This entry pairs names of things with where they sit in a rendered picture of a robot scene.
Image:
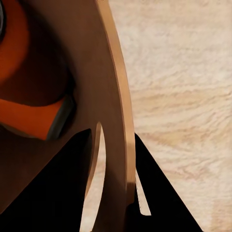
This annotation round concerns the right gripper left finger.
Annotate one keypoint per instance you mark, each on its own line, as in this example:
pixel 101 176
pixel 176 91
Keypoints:
pixel 54 199

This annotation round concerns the trash can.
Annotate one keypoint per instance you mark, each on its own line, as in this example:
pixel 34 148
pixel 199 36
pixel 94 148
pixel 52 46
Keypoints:
pixel 84 35

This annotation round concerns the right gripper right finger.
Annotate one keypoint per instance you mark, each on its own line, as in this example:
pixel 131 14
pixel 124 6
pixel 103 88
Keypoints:
pixel 168 212

